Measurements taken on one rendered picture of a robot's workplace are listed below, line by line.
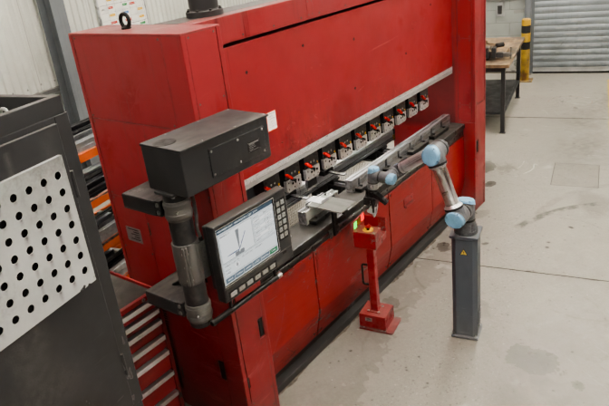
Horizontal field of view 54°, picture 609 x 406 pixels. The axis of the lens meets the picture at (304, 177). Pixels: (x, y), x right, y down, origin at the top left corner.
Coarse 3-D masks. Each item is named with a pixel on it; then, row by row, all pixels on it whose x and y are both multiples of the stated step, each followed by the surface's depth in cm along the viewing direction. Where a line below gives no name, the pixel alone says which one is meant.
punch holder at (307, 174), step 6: (306, 156) 380; (312, 156) 385; (300, 162) 381; (306, 162) 381; (312, 162) 386; (300, 168) 383; (306, 168) 382; (318, 168) 392; (306, 174) 383; (312, 174) 387; (318, 174) 393
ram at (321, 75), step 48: (384, 0) 429; (432, 0) 488; (240, 48) 319; (288, 48) 351; (336, 48) 390; (384, 48) 438; (432, 48) 501; (240, 96) 324; (288, 96) 357; (336, 96) 398; (384, 96) 449; (288, 144) 364
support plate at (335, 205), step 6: (330, 198) 398; (336, 198) 397; (342, 198) 396; (312, 204) 394; (318, 204) 392; (324, 204) 391; (330, 204) 390; (336, 204) 389; (342, 204) 388; (348, 204) 387; (330, 210) 382; (336, 210) 381; (342, 210) 380
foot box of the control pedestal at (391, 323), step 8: (368, 304) 434; (384, 304) 432; (360, 312) 427; (368, 312) 426; (384, 312) 424; (392, 312) 432; (360, 320) 428; (368, 320) 424; (376, 320) 421; (384, 320) 418; (392, 320) 432; (400, 320) 431; (360, 328) 429; (368, 328) 426; (376, 328) 424; (384, 328) 420; (392, 328) 423
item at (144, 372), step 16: (112, 272) 338; (128, 288) 323; (144, 288) 321; (128, 304) 305; (144, 304) 309; (128, 320) 302; (144, 320) 311; (160, 320) 320; (128, 336) 307; (144, 336) 315; (160, 336) 323; (144, 352) 314; (160, 352) 327; (144, 368) 316; (160, 368) 328; (176, 368) 336; (144, 384) 320; (160, 384) 327; (176, 384) 339; (144, 400) 322; (160, 400) 331; (176, 400) 341
